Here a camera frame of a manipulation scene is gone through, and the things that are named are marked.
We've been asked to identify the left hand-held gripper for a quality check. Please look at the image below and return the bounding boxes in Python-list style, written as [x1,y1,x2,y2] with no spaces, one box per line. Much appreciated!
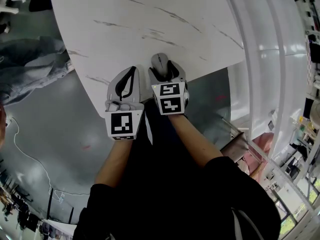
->
[104,66,145,141]

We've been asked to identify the pink cloth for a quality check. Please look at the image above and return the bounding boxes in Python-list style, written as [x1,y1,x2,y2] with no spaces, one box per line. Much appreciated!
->
[243,132,275,180]

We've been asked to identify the grey denim jacket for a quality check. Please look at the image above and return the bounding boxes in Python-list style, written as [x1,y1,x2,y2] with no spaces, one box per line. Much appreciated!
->
[0,35,75,108]

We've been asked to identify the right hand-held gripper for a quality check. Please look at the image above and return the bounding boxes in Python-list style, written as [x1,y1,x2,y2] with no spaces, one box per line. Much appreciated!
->
[147,60,190,116]

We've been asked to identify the white cable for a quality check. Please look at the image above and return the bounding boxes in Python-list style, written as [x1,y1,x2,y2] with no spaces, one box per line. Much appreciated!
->
[11,117,91,206]

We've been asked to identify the grey computer mouse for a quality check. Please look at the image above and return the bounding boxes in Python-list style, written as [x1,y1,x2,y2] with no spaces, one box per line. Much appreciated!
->
[150,52,173,82]

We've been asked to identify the white shoulder strap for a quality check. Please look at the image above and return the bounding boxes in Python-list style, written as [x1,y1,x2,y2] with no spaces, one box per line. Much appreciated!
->
[231,206,265,240]

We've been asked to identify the person's right forearm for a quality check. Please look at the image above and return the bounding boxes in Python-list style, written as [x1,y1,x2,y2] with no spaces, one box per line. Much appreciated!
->
[167,113,224,169]

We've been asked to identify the brown chair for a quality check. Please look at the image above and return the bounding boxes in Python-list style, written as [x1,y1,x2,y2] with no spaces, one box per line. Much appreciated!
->
[219,131,250,164]

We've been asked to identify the person's left forearm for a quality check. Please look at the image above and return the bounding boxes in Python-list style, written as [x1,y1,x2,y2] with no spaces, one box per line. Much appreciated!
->
[94,138,135,189]

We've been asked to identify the person's black shirt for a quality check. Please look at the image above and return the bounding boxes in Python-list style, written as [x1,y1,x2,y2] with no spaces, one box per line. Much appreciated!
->
[72,98,282,240]

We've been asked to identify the white curved counter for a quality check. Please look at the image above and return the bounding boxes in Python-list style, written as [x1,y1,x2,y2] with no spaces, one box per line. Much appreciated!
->
[219,0,311,160]

